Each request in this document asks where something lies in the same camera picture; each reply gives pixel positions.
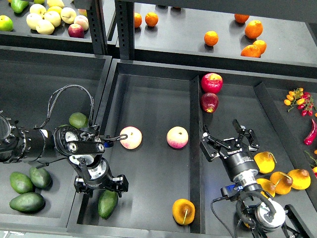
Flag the bright red apple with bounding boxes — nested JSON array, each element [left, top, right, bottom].
[[201, 72, 223, 94]]

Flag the round green avocado upper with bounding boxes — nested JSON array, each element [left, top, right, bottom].
[[69, 112, 88, 129]]

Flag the yellow pear upper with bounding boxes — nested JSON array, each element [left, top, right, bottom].
[[254, 151, 276, 174]]

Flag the pink yellow apple right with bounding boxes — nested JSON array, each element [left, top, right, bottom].
[[166, 126, 189, 149]]

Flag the black shelf post left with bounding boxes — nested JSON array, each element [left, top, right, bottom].
[[87, 0, 107, 55]]

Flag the orange lower right back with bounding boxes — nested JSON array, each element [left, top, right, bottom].
[[253, 40, 267, 55]]

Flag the pale yellow pear right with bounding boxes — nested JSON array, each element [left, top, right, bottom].
[[60, 7, 77, 24]]

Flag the pink yellow apple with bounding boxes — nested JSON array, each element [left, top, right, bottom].
[[166, 126, 189, 149], [120, 126, 142, 150]]

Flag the red apple on shelf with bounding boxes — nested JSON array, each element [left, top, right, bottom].
[[68, 23, 84, 39]]

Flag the black shelf post right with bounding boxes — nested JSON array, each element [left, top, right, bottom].
[[115, 0, 135, 60]]

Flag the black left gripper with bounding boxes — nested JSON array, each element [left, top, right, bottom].
[[74, 171, 129, 198]]

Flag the orange top right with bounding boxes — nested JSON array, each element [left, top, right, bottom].
[[234, 14, 250, 24]]

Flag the dark avocado bottom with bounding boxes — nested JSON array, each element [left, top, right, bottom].
[[9, 192, 45, 213]]

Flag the pale peach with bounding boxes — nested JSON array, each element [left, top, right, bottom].
[[74, 15, 89, 31]]

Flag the pink yellow apple left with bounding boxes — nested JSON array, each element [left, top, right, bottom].
[[120, 126, 142, 150]]

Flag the yellow pear hidden middle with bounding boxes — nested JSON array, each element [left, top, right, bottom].
[[256, 178, 275, 197]]

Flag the orange far left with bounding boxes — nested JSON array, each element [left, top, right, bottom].
[[134, 12, 142, 28]]

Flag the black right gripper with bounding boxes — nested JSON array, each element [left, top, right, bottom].
[[200, 119, 260, 162]]

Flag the dark green avocado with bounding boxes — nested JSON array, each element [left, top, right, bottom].
[[98, 190, 118, 219]]

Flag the orange lower right front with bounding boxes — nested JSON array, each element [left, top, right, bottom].
[[241, 45, 261, 58]]

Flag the black left tray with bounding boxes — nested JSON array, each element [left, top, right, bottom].
[[0, 46, 112, 233]]

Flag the black tray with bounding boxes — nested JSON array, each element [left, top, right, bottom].
[[68, 59, 317, 238], [0, 46, 112, 233]]

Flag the dark avocado middle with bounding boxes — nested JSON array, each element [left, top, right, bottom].
[[29, 167, 52, 188]]

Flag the yellow pear brown tip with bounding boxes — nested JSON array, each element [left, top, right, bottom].
[[269, 172, 293, 195]]

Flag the black shelf post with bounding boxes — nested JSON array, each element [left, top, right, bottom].
[[115, 0, 135, 60], [87, 0, 107, 55]]

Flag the orange centre shelf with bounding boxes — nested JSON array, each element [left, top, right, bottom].
[[204, 31, 218, 47]]

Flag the large orange right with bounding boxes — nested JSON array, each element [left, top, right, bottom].
[[245, 20, 264, 39]]

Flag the pale yellow pear front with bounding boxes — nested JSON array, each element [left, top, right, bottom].
[[36, 19, 55, 35]]

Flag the dark avocado left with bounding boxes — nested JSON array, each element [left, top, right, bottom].
[[9, 172, 34, 194]]

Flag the yellow pear far right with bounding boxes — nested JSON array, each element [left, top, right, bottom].
[[287, 169, 311, 190]]

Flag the red chili pepper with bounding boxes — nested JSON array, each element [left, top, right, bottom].
[[303, 119, 317, 145]]

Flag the black centre tray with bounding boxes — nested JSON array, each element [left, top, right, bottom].
[[68, 59, 317, 238]]

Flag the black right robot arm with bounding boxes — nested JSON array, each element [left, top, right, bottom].
[[200, 119, 313, 238]]

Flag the cherry tomato bunch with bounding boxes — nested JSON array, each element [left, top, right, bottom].
[[283, 87, 317, 117]]

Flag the dark red apple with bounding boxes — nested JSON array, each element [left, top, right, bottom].
[[200, 93, 218, 113]]

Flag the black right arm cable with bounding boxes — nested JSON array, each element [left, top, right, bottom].
[[211, 195, 238, 238]]

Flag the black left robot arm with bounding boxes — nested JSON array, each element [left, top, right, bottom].
[[0, 84, 129, 197]]

